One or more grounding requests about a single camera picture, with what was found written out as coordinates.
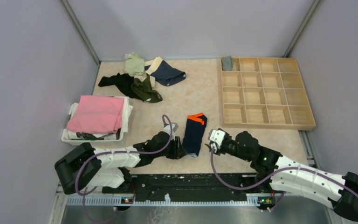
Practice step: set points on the wooden compartment tray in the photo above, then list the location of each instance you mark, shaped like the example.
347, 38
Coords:
265, 92

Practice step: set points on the grey underwear white waistband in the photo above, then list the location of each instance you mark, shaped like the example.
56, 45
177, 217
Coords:
227, 63

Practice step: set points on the navy underwear cream waistband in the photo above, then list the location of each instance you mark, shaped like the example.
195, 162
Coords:
164, 73

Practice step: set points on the white folded cloth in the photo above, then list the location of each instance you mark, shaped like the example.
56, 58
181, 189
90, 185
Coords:
106, 136

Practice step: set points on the navy orange underwear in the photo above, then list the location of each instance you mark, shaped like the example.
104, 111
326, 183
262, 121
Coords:
194, 132

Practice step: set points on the pink folded cloth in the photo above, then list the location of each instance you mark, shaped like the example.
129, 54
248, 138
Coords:
97, 114

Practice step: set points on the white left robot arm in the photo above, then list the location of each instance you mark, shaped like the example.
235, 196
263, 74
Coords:
86, 168

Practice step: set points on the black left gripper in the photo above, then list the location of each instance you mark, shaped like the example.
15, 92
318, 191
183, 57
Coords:
178, 152

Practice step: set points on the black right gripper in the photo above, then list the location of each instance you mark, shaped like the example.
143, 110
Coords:
222, 151

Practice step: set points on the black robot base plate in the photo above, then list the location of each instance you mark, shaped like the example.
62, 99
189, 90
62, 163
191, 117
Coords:
182, 188

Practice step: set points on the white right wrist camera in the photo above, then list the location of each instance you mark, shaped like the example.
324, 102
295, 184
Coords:
216, 137

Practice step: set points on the dark green underwear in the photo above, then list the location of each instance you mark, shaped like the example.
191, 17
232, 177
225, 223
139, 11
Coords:
145, 90

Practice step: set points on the black underwear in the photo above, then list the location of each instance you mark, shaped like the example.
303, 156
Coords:
123, 82

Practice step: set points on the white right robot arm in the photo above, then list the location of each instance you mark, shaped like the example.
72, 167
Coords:
278, 172

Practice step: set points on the white perforated plastic basket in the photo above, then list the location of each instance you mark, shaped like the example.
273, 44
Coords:
120, 141

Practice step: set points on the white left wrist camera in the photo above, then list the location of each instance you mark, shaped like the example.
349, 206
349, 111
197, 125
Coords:
171, 129

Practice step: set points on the light green underwear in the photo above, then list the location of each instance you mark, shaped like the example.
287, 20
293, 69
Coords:
134, 64

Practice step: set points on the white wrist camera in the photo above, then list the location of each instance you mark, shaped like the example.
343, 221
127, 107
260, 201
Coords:
216, 137
171, 129

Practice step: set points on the aluminium frame rail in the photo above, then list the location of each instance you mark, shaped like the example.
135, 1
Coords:
259, 208

